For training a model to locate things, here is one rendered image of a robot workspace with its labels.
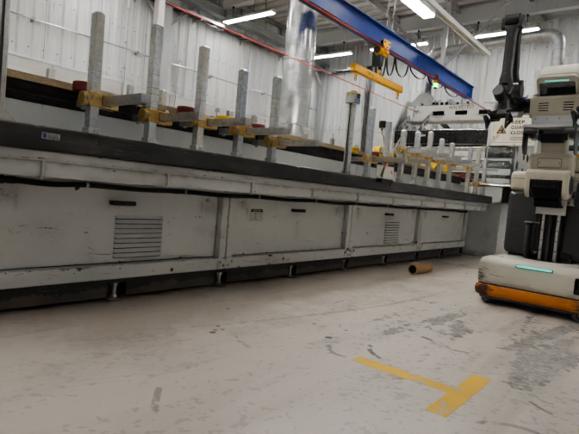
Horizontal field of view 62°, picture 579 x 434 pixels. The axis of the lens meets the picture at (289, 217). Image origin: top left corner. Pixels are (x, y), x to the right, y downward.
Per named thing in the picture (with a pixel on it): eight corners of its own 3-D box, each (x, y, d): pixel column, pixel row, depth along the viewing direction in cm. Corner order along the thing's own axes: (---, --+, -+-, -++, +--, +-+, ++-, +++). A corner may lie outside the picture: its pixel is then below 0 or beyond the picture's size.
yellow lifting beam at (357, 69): (401, 97, 908) (403, 80, 906) (354, 76, 775) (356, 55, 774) (397, 98, 914) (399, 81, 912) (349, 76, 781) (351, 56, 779)
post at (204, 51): (202, 154, 217) (210, 46, 214) (196, 153, 214) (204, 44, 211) (196, 154, 219) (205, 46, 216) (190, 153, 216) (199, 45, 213)
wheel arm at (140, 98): (148, 106, 165) (149, 93, 164) (140, 104, 162) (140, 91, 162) (84, 110, 192) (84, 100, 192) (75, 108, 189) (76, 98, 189)
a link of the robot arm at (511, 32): (526, 15, 262) (504, 19, 269) (523, 12, 258) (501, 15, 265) (516, 96, 265) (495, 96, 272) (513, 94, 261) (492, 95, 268)
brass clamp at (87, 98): (119, 110, 182) (120, 97, 182) (84, 103, 171) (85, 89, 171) (110, 111, 186) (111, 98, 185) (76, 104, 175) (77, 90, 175)
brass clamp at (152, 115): (173, 126, 201) (174, 114, 201) (145, 120, 191) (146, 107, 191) (164, 126, 205) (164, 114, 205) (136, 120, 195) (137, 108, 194)
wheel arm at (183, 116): (204, 122, 184) (205, 111, 184) (197, 121, 181) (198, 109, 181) (138, 125, 211) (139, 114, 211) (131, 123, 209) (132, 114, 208)
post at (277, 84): (274, 168, 256) (282, 77, 253) (270, 167, 253) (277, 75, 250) (269, 168, 258) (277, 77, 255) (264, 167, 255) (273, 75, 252)
